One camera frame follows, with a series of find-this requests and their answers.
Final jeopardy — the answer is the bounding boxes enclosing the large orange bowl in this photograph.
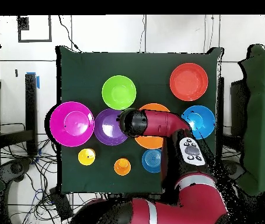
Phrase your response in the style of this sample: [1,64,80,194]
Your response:
[134,103,171,150]

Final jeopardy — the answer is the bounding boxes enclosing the purple bowl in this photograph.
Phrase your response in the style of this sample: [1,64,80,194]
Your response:
[93,108,128,146]

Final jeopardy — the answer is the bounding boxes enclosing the green bowl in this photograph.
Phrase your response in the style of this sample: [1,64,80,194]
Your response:
[101,75,137,111]

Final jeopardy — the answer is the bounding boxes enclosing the small blue bowl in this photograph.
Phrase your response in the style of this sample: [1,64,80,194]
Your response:
[141,148,162,174]

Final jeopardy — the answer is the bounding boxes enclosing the orange cup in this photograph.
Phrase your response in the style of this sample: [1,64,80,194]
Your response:
[113,157,132,176]

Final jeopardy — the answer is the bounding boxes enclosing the yellow cup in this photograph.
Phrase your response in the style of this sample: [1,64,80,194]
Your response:
[78,148,96,165]

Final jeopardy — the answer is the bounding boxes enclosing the dark green table cloth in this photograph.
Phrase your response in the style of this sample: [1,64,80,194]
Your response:
[55,45,224,195]

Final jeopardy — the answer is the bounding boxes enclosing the pink bowl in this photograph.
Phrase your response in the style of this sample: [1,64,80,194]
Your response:
[49,101,95,148]

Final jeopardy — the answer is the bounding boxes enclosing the red bowl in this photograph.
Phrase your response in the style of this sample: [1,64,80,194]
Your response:
[169,62,209,102]

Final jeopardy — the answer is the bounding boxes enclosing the large blue bowl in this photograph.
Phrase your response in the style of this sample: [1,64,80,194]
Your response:
[181,105,216,140]

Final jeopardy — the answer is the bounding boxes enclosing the blue tape strip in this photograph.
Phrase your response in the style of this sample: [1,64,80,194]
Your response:
[26,71,40,89]

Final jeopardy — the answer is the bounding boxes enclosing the black metal stand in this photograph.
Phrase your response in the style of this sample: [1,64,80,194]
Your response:
[0,72,39,156]

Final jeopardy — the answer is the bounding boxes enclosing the black power strip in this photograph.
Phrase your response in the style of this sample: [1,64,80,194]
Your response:
[49,186,74,221]

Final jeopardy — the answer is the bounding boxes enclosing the tangle of black cables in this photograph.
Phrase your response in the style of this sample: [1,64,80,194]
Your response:
[0,122,100,224]

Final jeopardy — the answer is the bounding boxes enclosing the black floor cable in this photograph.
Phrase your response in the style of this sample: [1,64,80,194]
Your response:
[58,15,82,53]

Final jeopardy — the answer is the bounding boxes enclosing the black square frame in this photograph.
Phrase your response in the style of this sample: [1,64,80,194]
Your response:
[17,15,53,43]

